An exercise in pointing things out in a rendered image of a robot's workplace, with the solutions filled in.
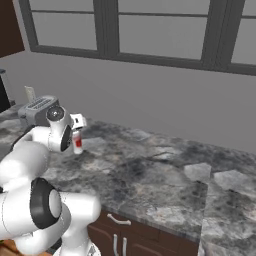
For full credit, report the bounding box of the white can with red label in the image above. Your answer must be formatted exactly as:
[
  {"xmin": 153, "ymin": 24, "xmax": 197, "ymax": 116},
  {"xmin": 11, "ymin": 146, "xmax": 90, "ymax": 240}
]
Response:
[{"xmin": 72, "ymin": 129, "xmax": 84, "ymax": 155}]

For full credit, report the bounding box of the silver drawer handle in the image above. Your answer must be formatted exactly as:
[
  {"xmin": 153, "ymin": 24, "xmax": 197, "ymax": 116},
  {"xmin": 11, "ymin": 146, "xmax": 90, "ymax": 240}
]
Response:
[{"xmin": 106, "ymin": 213, "xmax": 132, "ymax": 226}]

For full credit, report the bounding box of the black and grey appliance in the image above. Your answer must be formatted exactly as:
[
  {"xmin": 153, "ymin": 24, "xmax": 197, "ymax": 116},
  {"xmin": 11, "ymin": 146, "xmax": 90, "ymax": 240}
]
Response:
[{"xmin": 0, "ymin": 68, "xmax": 16, "ymax": 113}]

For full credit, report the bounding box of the grey toaster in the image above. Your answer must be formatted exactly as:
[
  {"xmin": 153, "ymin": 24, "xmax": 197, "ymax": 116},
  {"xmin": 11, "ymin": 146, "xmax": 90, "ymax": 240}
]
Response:
[{"xmin": 17, "ymin": 95, "xmax": 61, "ymax": 130}]

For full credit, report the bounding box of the white wall outlet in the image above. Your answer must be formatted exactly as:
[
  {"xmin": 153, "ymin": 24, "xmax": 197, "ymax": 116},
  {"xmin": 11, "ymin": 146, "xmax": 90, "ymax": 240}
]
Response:
[{"xmin": 24, "ymin": 85, "xmax": 37, "ymax": 103}]

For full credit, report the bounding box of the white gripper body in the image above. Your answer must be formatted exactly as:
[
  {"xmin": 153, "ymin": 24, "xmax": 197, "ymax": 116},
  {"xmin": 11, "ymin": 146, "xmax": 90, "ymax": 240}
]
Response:
[{"xmin": 77, "ymin": 114, "xmax": 88, "ymax": 131}]

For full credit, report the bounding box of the silver cupboard door handle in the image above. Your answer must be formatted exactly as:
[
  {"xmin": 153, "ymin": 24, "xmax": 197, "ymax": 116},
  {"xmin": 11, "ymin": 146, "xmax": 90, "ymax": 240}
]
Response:
[
  {"xmin": 112, "ymin": 233, "xmax": 119, "ymax": 256},
  {"xmin": 121, "ymin": 236, "xmax": 128, "ymax": 256}
]

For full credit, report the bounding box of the dark brown drawer front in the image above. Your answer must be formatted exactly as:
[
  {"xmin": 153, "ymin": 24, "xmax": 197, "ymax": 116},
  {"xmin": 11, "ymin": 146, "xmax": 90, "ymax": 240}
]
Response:
[
  {"xmin": 158, "ymin": 229, "xmax": 201, "ymax": 256},
  {"xmin": 95, "ymin": 208, "xmax": 162, "ymax": 246}
]

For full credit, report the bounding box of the dark grey window frame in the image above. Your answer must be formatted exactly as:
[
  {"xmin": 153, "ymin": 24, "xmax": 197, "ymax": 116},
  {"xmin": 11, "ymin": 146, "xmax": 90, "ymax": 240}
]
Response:
[{"xmin": 18, "ymin": 0, "xmax": 256, "ymax": 77}]

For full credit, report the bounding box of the dark brown wall cupboard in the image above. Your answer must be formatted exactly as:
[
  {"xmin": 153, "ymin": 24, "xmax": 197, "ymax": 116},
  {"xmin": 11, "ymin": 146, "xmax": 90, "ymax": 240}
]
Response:
[{"xmin": 0, "ymin": 0, "xmax": 26, "ymax": 59}]

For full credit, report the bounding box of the dark brown cupboard door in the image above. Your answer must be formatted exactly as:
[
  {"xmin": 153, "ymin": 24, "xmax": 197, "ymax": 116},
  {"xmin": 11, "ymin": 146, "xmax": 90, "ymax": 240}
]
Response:
[
  {"xmin": 119, "ymin": 233, "xmax": 184, "ymax": 256},
  {"xmin": 87, "ymin": 224, "xmax": 122, "ymax": 256}
]

